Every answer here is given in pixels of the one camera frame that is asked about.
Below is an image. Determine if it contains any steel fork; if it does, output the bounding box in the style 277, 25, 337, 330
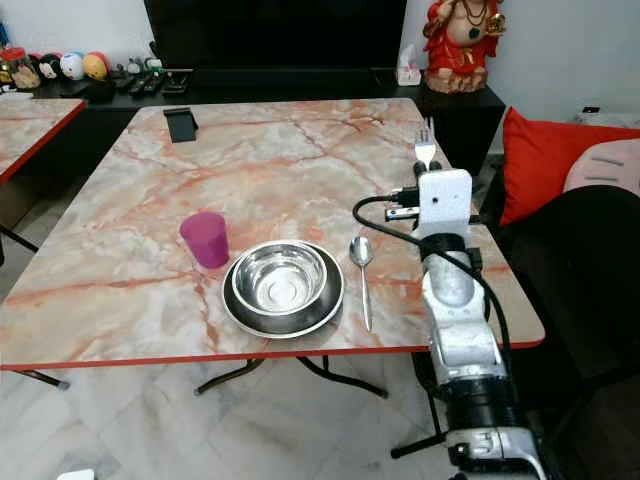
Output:
414, 117, 438, 169

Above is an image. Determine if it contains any steel spoon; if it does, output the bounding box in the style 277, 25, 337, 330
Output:
349, 236, 375, 333

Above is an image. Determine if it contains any white pink tissue box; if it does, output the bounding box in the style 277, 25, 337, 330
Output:
396, 44, 423, 87

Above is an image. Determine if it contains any red cushion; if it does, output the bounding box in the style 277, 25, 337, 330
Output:
500, 107, 640, 227

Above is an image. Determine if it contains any red laughing buddha statue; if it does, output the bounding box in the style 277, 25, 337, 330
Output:
422, 0, 507, 94

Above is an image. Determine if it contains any orange marble folding table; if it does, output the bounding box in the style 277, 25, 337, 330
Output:
0, 97, 547, 399

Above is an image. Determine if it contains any steel bowl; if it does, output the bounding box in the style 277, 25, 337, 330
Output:
232, 242, 329, 316

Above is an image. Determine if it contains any pink pillow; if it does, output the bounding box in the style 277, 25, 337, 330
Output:
563, 138, 640, 196

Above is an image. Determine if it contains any black television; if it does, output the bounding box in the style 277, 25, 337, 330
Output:
143, 0, 408, 73

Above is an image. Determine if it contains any red-edged marble side table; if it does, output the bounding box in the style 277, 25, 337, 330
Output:
0, 96, 87, 251

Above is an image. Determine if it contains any steel plate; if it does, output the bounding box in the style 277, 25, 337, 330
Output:
222, 240, 346, 339

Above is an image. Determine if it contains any purple plastic cup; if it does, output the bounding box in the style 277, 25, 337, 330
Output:
180, 211, 230, 270

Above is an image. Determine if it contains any black phone stand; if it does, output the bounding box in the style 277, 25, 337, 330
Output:
164, 107, 199, 143

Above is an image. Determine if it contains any black white round figurine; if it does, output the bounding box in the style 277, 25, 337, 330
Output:
37, 53, 61, 81

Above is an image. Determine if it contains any white blue round figurine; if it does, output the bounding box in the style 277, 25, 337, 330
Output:
59, 52, 85, 81

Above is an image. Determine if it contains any black tv console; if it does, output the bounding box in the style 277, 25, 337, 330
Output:
15, 68, 507, 176

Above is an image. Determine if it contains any orange round figurine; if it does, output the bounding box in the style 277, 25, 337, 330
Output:
82, 52, 109, 81

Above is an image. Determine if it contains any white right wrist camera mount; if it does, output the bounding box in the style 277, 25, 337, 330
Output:
417, 169, 474, 241

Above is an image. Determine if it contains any black camera cable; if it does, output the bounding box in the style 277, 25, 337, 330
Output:
352, 192, 517, 346

